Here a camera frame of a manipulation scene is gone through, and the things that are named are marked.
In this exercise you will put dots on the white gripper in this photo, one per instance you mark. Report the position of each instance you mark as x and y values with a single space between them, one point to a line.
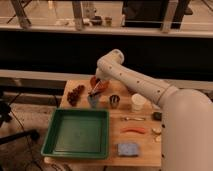
102 75

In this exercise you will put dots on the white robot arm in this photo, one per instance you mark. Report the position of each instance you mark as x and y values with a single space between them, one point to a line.
187 115

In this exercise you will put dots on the metal cup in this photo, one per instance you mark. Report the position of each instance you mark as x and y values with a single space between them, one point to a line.
114 101

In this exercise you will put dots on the white plastic cup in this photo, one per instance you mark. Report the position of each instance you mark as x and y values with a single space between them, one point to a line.
137 102

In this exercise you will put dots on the dark red grape bunch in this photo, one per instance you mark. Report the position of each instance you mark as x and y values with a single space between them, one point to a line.
74 95

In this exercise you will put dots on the silver spoon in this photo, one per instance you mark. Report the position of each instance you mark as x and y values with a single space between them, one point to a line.
132 118

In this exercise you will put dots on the green plastic tray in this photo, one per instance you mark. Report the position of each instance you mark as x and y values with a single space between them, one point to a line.
77 134

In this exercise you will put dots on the orange carrot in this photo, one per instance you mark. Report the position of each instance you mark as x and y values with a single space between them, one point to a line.
139 130

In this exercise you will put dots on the blue sponge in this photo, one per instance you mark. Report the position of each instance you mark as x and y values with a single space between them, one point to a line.
128 149

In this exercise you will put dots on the dark small object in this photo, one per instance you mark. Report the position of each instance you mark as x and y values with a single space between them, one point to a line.
157 116

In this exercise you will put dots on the light round slice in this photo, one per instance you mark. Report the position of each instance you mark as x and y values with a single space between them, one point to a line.
156 131

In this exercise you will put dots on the black tripod stand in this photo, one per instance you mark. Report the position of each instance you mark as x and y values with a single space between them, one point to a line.
11 128

